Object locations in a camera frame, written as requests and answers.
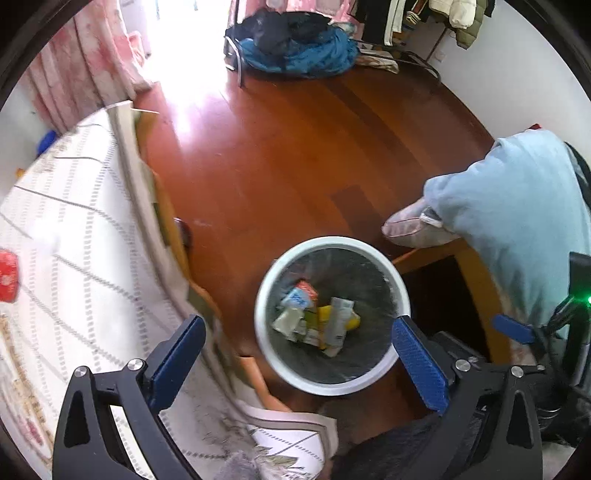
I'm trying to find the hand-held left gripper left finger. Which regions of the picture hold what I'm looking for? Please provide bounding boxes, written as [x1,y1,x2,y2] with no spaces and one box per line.
[52,315,207,480]

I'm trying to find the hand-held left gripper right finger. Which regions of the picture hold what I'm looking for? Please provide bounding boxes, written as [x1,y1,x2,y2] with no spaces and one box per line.
[392,316,544,480]

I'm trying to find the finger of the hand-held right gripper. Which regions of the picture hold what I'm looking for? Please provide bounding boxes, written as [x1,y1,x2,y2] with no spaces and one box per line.
[492,315,550,344]

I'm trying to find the white round trash bin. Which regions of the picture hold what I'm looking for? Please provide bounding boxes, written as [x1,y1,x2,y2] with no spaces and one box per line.
[254,236,411,397]

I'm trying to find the green white carton box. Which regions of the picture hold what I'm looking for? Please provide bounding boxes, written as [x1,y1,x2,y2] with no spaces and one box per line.
[271,307,306,343]

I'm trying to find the light blue blanket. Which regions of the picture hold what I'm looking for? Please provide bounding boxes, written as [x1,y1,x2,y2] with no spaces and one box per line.
[422,129,591,343]

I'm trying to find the checked floral tablecloth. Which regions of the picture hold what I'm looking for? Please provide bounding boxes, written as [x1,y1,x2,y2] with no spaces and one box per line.
[0,104,341,480]

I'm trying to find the red soda can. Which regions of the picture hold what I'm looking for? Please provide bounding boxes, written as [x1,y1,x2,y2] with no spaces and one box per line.
[0,249,20,304]

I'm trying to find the jar with blue lid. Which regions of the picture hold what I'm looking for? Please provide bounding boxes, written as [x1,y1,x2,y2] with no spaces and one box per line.
[36,131,59,156]

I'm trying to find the olive jacket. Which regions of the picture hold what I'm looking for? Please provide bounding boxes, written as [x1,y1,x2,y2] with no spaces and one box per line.
[455,0,491,50]

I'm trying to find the metal clothes rack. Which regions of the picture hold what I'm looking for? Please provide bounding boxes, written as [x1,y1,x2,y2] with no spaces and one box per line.
[358,39,443,82]

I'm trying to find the pink cloth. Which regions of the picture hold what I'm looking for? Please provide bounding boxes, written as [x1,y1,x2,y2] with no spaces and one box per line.
[357,48,400,75]

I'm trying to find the cream puffer jacket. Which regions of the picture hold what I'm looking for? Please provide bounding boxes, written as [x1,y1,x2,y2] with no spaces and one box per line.
[428,0,482,18]

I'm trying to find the metal chair leg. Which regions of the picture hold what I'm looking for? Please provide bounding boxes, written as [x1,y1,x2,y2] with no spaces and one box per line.
[224,34,246,89]

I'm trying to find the pink floral curtain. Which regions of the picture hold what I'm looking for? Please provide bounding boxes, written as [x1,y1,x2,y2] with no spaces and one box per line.
[28,0,155,136]

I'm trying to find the black white striped pants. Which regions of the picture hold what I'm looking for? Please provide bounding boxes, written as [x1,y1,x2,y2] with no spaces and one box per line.
[359,0,417,47]

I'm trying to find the blue clothing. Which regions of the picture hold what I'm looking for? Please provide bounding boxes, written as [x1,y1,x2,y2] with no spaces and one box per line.
[235,28,359,78]

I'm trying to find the wooden bed frame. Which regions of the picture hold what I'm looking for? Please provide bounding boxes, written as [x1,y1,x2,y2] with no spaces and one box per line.
[392,242,514,366]

